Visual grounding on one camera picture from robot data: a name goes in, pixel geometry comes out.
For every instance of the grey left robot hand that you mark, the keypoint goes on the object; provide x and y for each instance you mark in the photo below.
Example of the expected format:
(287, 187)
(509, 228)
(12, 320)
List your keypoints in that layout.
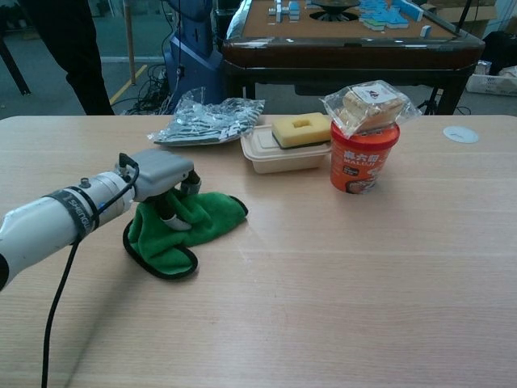
(159, 174)

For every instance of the green microfiber cloth black trim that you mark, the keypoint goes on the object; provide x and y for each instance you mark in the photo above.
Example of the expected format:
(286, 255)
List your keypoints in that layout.
(182, 230)

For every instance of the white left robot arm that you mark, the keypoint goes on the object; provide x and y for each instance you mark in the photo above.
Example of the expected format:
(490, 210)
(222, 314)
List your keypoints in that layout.
(56, 222)

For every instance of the clear plastic bag grey contents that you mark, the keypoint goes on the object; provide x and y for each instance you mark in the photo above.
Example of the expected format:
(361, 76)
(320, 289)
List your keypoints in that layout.
(206, 121)

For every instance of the beige lidded food container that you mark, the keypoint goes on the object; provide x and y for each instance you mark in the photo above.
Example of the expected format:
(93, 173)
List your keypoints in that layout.
(282, 155)

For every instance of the blue machine base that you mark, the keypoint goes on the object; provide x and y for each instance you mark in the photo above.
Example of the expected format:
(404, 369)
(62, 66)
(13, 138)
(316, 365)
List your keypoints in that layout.
(194, 52)

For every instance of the wooden pole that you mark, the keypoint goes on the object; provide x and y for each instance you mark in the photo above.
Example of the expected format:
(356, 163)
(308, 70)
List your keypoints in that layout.
(130, 40)

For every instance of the yellow green scrubbing sponge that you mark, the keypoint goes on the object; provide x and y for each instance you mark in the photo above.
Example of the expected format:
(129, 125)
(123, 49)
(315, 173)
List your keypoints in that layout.
(301, 128)

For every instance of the person in black trousers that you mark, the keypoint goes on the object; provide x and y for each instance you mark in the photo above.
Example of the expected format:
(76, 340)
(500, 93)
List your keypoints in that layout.
(72, 52)

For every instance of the orange instant noodle cup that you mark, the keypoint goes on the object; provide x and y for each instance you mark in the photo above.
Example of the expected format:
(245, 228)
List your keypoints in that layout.
(359, 161)

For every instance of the clear wrapped bread package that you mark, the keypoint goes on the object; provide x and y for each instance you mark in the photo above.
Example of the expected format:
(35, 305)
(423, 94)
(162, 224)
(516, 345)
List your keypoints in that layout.
(369, 107)

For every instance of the dark wood mahjong table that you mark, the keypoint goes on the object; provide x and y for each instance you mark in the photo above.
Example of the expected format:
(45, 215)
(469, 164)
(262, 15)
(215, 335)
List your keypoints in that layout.
(347, 52)

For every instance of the blue mahjong tile pile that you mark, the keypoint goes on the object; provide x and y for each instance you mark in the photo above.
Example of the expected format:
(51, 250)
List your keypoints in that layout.
(387, 14)

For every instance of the black tripod stand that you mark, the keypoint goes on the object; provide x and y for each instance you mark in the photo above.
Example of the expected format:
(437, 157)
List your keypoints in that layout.
(430, 103)

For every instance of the round grey table grommet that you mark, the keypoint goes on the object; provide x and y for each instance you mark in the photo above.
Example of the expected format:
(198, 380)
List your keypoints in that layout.
(460, 133)

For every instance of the white plastic crate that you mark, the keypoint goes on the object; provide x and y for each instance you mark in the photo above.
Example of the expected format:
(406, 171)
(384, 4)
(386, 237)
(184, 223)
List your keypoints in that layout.
(490, 83)

